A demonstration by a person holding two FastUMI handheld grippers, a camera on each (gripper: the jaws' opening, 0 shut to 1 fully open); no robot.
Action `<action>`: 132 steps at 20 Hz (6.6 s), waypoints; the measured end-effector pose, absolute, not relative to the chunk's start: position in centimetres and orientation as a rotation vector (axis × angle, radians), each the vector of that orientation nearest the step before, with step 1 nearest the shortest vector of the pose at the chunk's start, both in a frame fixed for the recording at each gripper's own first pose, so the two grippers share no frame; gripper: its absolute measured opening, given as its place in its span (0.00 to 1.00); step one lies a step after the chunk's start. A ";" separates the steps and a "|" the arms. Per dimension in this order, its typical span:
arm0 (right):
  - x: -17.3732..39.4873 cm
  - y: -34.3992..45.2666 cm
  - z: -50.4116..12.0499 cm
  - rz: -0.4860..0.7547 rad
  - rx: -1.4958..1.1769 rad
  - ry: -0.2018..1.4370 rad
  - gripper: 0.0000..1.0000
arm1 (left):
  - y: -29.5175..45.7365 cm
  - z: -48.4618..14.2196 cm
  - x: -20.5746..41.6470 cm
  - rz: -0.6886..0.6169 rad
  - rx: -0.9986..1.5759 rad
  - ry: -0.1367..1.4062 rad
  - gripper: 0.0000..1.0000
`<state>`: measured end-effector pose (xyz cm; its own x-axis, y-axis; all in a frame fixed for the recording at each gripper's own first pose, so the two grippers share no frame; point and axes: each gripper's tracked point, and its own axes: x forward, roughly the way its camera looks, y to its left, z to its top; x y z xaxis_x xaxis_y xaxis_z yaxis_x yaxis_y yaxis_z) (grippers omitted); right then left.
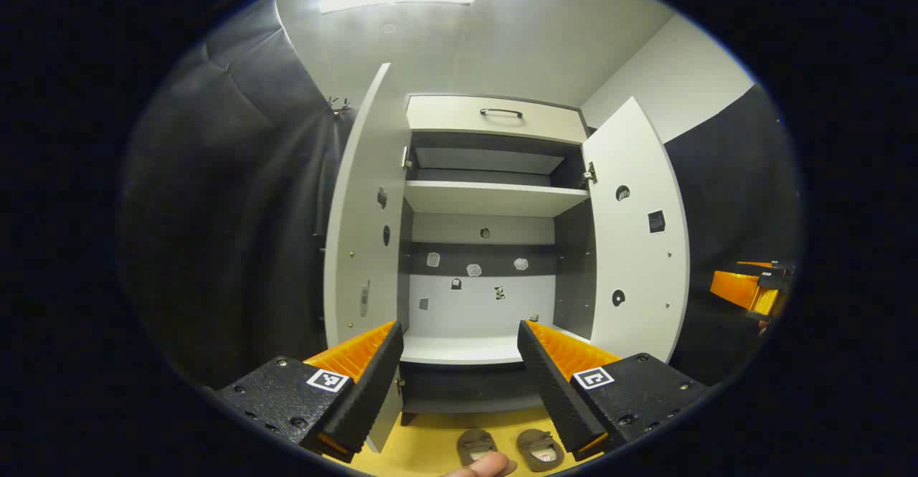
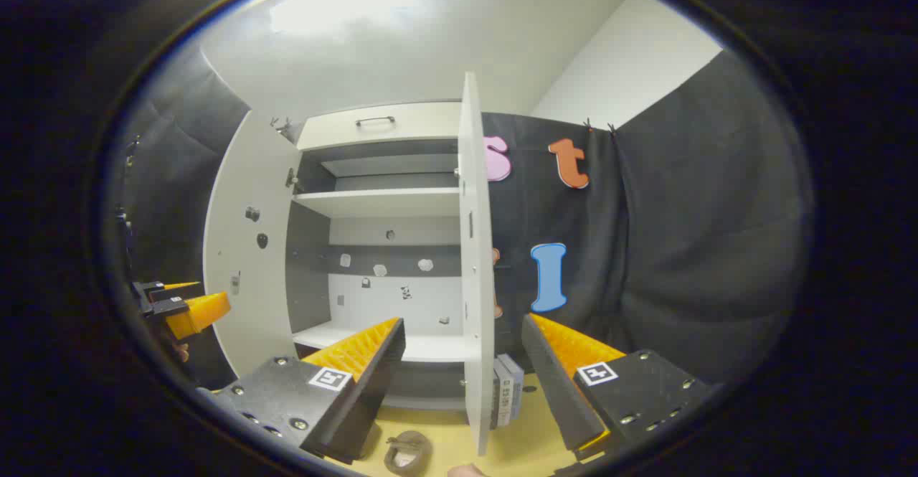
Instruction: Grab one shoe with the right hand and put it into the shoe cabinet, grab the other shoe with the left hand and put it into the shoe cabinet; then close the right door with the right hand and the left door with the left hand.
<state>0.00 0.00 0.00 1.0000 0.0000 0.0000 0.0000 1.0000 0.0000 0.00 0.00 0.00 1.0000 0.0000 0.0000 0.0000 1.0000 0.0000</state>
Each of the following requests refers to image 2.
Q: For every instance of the white shoe cabinet door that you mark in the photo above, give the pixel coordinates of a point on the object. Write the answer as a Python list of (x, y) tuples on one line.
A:
[(247, 283), (475, 247)]

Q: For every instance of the white cabinet drawer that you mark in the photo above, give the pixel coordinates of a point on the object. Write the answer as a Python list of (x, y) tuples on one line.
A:
[(416, 124)]

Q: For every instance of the black backdrop cloth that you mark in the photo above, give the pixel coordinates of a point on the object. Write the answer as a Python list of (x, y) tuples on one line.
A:
[(703, 247)]

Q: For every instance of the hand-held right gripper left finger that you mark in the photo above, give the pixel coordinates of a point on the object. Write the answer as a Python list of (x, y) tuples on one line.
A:
[(373, 380)]

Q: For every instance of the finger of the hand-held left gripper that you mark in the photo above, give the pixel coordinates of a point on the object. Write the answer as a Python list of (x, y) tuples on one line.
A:
[(201, 315), (161, 293)]

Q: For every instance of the white shoe cabinet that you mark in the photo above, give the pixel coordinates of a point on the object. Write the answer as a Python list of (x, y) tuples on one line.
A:
[(387, 203)]

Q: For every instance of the white book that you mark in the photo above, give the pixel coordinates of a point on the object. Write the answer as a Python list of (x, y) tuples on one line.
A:
[(505, 391)]

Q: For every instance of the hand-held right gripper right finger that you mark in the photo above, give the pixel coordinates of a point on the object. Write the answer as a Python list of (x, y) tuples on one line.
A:
[(552, 380)]

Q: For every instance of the brown shoe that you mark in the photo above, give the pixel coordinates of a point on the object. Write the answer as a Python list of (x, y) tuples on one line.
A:
[(407, 454)]

